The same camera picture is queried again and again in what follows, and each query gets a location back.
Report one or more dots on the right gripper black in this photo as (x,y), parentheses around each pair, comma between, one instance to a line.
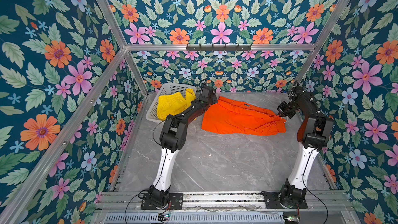
(283,112)

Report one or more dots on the black hook rail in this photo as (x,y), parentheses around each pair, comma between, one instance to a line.
(218,47)

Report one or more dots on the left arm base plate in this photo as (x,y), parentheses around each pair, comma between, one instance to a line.
(171,201)

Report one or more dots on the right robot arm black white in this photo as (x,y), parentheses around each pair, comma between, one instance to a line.
(312,136)

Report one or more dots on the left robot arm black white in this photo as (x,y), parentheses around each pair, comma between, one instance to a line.
(172,139)

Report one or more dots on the orange shorts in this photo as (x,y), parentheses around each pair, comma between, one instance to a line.
(236,117)

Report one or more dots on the white plastic laundry basket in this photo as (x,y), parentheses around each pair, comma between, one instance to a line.
(167,89)

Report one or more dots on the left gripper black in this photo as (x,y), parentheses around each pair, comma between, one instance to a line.
(213,98)

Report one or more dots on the white slotted cable duct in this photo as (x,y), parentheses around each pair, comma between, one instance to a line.
(195,218)

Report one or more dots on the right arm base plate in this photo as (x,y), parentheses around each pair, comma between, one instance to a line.
(276,200)

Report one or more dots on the aluminium mounting rail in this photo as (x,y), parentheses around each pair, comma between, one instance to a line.
(317,200)

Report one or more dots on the yellow shorts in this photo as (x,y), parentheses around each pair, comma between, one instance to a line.
(174,104)

